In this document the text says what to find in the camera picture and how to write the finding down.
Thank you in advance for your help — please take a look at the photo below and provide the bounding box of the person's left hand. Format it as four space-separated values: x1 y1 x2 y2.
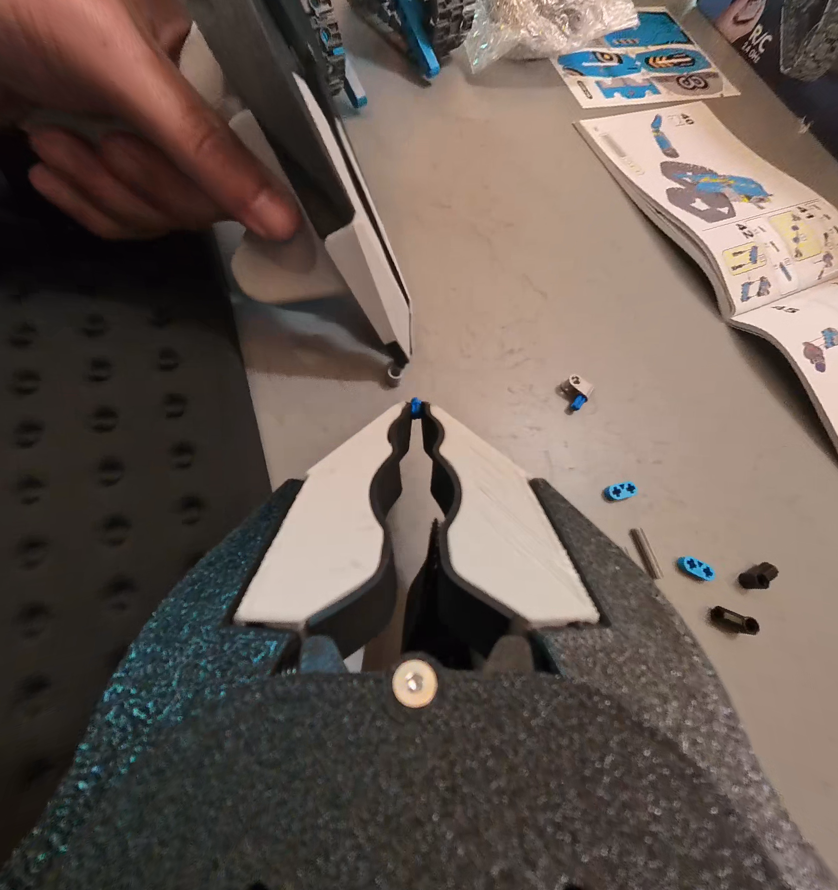
0 0 302 241

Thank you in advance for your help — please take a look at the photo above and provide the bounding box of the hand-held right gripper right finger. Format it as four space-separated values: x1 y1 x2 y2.
422 403 601 658

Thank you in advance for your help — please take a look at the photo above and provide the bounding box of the dark blue toy box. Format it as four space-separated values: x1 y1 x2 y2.
696 0 838 175

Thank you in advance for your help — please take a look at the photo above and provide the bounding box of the blue toy robot model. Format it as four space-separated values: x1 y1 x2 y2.
306 0 462 111

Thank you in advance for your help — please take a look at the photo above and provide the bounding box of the open instruction booklet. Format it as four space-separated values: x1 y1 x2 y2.
573 101 838 496

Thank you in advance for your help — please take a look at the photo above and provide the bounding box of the clear plastic bag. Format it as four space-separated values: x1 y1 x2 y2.
461 0 640 74

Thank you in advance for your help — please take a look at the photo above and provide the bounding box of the blue sticker sheet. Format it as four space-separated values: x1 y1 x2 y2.
550 8 741 110

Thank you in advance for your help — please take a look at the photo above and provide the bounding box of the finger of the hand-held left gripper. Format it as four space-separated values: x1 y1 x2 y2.
290 71 414 369

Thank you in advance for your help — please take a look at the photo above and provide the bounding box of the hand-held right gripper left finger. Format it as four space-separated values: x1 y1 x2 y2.
233 403 409 658

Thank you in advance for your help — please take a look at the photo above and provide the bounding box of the grey desk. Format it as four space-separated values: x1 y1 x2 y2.
210 0 838 890

